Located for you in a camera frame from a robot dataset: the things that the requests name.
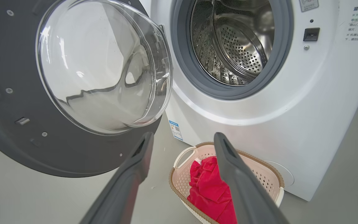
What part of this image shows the round white filter cover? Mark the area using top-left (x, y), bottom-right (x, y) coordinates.
top-left (264, 160), bottom-right (295, 187)

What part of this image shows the white front-load washing machine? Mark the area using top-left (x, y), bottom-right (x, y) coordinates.
top-left (139, 0), bottom-right (358, 202)

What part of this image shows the steel perforated washer drum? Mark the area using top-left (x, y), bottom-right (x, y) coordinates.
top-left (190, 0), bottom-right (275, 86)

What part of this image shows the cream perforated laundry basket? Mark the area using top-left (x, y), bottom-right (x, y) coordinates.
top-left (168, 142), bottom-right (285, 224)

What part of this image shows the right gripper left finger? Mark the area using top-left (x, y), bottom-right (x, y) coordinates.
top-left (79, 131), bottom-right (155, 224)

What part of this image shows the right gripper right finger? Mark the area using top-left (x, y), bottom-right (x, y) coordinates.
top-left (213, 132), bottom-right (290, 224)

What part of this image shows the small white info sticker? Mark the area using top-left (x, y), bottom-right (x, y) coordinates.
top-left (299, 0), bottom-right (319, 13)

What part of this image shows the black door lock slot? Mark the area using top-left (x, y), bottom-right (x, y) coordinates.
top-left (303, 27), bottom-right (320, 42)

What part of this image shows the red garment with white trim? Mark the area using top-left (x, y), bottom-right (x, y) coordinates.
top-left (186, 156), bottom-right (238, 224)

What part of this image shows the grey rubber door gasket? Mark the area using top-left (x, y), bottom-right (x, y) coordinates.
top-left (170, 0), bottom-right (294, 101)

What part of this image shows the dark round glass washer door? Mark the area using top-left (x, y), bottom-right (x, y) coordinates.
top-left (0, 0), bottom-right (173, 178)

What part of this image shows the blue energy label sticker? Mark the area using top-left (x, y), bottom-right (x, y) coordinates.
top-left (168, 120), bottom-right (184, 141)

